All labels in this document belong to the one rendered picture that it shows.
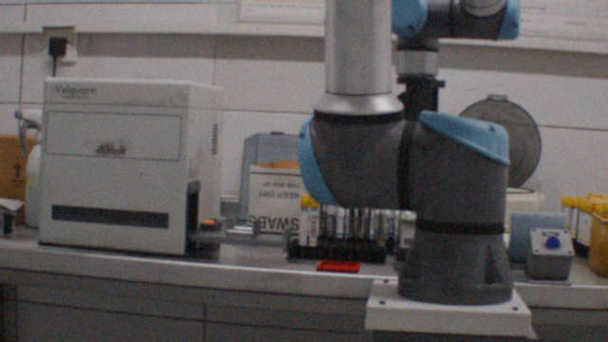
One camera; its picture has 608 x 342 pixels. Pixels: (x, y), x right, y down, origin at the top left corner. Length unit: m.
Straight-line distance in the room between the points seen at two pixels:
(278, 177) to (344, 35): 0.70
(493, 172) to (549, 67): 1.04
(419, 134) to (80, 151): 0.67
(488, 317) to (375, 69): 0.33
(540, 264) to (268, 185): 0.60
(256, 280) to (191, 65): 0.84
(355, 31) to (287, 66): 1.02
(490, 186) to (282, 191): 0.74
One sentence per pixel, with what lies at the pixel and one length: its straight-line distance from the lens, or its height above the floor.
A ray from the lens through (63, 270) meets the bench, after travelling 1.51.
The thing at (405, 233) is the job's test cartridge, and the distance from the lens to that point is 1.48.
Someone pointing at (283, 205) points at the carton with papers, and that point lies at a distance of 1.73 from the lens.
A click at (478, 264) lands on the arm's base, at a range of 1.06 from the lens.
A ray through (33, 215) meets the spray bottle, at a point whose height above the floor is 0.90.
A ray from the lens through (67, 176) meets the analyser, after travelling 1.53.
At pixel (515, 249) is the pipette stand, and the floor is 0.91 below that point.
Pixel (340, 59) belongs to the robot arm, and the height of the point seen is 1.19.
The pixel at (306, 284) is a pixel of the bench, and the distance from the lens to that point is 1.41.
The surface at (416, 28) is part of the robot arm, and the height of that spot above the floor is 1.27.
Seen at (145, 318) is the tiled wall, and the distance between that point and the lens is 2.21.
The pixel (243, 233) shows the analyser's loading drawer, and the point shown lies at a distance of 1.47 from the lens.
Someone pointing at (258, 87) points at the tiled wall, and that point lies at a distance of 2.09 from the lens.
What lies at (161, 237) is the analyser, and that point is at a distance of 1.49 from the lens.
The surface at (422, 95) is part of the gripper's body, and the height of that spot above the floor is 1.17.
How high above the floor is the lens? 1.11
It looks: 3 degrees down
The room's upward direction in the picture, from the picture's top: 3 degrees clockwise
